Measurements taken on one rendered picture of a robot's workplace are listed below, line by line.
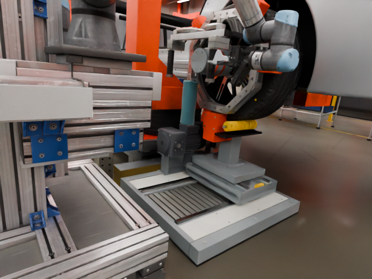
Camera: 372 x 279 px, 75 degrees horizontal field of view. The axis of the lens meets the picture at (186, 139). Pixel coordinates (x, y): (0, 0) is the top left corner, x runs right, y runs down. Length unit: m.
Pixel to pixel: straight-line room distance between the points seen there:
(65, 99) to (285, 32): 0.70
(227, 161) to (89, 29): 1.17
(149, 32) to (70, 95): 1.12
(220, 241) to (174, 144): 0.69
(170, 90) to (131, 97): 0.97
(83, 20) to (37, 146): 0.36
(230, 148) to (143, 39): 0.86
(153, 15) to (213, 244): 1.32
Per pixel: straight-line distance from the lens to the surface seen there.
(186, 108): 1.45
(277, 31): 0.94
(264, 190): 1.60
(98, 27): 0.74
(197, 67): 1.35
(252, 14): 1.00
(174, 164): 1.85
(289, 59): 0.90
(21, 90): 0.58
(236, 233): 1.25
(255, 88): 1.28
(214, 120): 1.43
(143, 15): 1.64
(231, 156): 1.61
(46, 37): 0.97
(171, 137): 1.56
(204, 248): 1.12
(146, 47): 1.63
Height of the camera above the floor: 0.78
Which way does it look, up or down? 15 degrees down
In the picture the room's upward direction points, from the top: 5 degrees clockwise
